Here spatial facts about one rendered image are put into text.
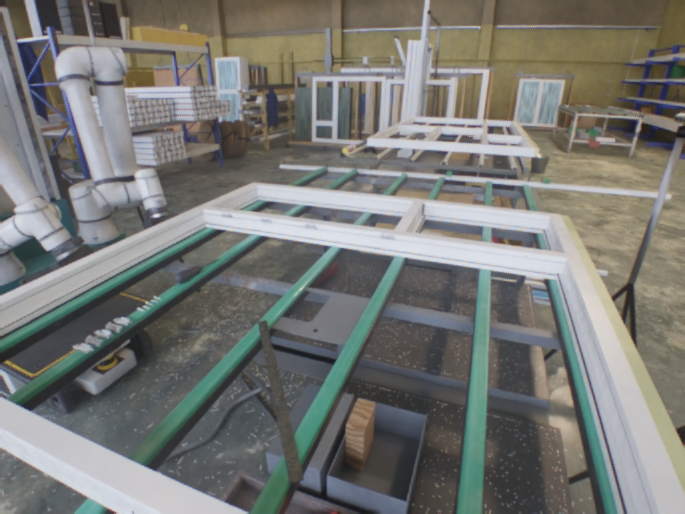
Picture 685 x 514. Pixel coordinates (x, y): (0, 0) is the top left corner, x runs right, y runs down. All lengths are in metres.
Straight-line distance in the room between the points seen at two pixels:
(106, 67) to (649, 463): 2.08
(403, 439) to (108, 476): 0.68
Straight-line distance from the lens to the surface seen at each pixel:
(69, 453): 0.73
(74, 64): 1.95
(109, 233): 2.14
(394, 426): 1.06
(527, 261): 1.33
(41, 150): 2.19
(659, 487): 0.72
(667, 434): 0.81
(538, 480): 1.10
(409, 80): 7.46
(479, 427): 0.77
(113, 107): 2.02
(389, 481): 1.00
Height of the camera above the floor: 1.43
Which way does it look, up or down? 25 degrees down
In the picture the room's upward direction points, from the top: straight up
